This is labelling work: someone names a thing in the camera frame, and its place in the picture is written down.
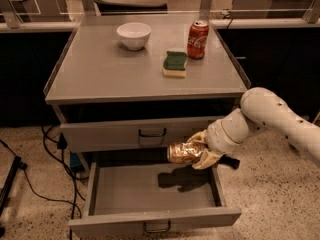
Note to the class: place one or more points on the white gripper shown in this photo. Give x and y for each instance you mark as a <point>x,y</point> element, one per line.
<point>218,138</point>

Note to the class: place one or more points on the orange soda can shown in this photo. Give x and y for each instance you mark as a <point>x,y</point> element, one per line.
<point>185,153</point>

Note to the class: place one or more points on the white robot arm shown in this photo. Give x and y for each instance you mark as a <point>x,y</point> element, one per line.
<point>259,109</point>

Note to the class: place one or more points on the closed grey upper drawer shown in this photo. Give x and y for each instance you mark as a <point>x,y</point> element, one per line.
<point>132,134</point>

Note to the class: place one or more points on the open grey middle drawer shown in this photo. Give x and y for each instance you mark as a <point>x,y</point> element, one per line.
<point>139,192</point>

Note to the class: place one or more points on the grey drawer cabinet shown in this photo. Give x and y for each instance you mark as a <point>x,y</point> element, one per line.
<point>99,79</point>

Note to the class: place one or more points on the red cola can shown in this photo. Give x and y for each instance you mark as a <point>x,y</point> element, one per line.
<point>197,39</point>

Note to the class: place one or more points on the green and yellow sponge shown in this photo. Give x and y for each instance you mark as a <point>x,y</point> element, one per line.
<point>174,64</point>

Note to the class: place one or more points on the white ceramic bowl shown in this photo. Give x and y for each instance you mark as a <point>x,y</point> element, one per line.
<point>134,35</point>

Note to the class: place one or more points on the black stand base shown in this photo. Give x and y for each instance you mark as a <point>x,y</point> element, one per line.
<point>5,190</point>

